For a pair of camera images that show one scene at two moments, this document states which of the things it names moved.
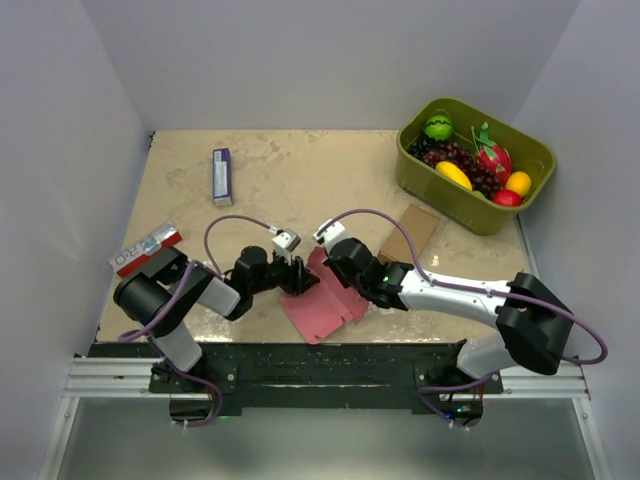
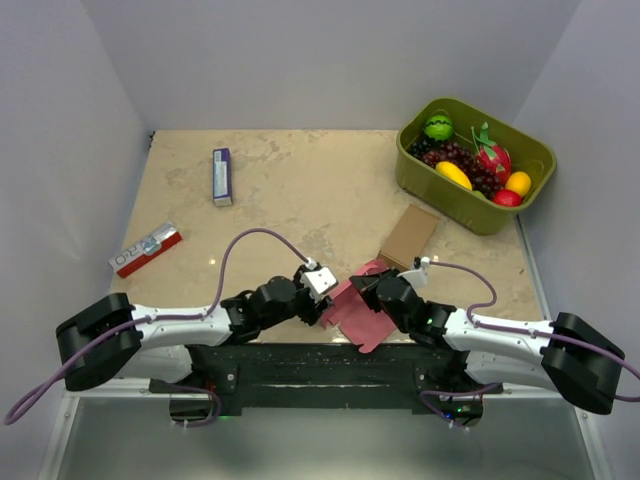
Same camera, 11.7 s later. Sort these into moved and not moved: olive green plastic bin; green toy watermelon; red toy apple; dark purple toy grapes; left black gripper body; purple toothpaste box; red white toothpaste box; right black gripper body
Moved: left black gripper body; right black gripper body
Not moved: green toy watermelon; olive green plastic bin; dark purple toy grapes; red white toothpaste box; red toy apple; purple toothpaste box
